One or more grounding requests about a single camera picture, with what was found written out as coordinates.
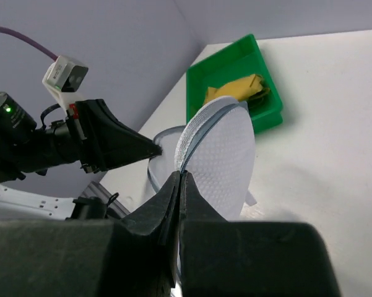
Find green plastic tray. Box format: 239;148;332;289
186;34;283;134

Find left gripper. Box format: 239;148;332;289
0;92;162;183

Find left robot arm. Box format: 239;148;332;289
0;92;162;220

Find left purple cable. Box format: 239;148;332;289
0;26;59;61

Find yellow bra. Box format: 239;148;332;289
203;74;270;105

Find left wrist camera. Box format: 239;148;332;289
42;55;89;111

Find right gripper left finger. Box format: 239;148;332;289
0;171;181;296

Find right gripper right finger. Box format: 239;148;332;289
180;172;340;296

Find white mesh laundry bag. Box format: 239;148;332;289
147;95;257;288

